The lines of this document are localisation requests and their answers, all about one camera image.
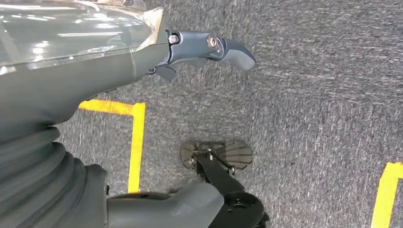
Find yellow floor tape square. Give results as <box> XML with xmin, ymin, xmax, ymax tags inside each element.
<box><xmin>371</xmin><ymin>161</ymin><xmax>403</xmax><ymax>228</ymax></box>
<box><xmin>78</xmin><ymin>99</ymin><xmax>147</xmax><ymax>194</ymax></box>

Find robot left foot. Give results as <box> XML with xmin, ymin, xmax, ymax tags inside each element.
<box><xmin>180</xmin><ymin>141</ymin><xmax>253</xmax><ymax>171</ymax></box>

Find black robot left leg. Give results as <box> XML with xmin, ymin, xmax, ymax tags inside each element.
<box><xmin>193</xmin><ymin>154</ymin><xmax>270</xmax><ymax>228</ymax></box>

